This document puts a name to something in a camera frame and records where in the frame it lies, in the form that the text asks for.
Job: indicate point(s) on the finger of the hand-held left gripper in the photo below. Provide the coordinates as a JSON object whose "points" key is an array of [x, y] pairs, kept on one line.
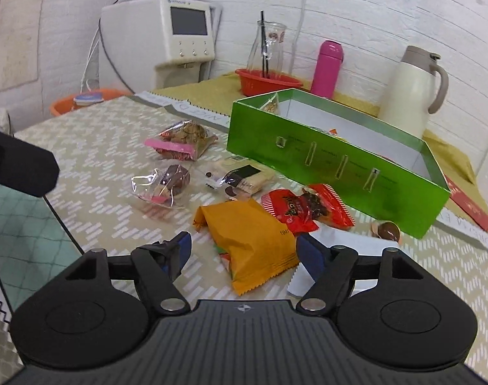
{"points": [[23, 164]]}

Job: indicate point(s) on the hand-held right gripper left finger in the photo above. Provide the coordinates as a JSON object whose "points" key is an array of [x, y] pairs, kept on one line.
{"points": [[183, 245]]}

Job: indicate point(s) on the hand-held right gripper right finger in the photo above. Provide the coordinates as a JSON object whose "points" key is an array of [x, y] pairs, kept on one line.
{"points": [[310, 253]]}

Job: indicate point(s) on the orange snack packet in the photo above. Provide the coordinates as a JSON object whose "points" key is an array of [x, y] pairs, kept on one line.
{"points": [[248, 240]]}

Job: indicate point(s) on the green cardboard box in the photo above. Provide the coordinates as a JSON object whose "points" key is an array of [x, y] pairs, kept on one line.
{"points": [[328, 168]]}

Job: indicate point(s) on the red snack packet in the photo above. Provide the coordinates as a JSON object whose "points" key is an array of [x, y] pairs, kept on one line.
{"points": [[304, 208]]}

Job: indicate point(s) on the clear bag with chocolate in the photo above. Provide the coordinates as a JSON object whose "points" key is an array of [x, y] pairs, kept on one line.
{"points": [[167, 184]]}

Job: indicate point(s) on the orange plastic basin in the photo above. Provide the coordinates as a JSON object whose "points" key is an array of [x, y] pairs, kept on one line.
{"points": [[63, 109]]}

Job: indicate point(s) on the wrapped chocolate ball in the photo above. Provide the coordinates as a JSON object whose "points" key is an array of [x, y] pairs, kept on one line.
{"points": [[389, 231]]}

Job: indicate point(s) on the patterned tablecloth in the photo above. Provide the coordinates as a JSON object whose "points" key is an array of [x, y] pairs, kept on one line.
{"points": [[103, 136]]}

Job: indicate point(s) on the white black snack packet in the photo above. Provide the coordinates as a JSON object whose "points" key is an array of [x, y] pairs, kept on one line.
{"points": [[244, 178]]}

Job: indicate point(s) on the white lidded cup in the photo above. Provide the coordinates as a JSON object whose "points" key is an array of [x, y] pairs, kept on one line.
{"points": [[87, 99]]}

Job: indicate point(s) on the clear bag pink zip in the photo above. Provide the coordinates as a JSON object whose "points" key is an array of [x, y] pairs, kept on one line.
{"points": [[179, 138]]}

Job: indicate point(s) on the red envelope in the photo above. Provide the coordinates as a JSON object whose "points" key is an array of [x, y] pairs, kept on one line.
{"points": [[470, 206]]}

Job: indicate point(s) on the red plastic basket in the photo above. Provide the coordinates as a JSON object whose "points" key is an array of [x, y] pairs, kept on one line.
{"points": [[268, 83]]}

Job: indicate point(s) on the white appliance with screen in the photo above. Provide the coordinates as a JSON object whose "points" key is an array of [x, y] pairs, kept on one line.
{"points": [[147, 40]]}

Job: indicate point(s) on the pink thermos bottle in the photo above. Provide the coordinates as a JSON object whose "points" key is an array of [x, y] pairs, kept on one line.
{"points": [[326, 70]]}

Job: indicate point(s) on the cream thermal jug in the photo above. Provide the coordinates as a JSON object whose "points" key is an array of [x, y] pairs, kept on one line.
{"points": [[408, 92]]}

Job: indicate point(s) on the glass carafe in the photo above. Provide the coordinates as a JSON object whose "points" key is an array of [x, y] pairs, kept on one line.
{"points": [[274, 50]]}

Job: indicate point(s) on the black straw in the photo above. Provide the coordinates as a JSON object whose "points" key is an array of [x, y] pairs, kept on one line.
{"points": [[264, 44]]}

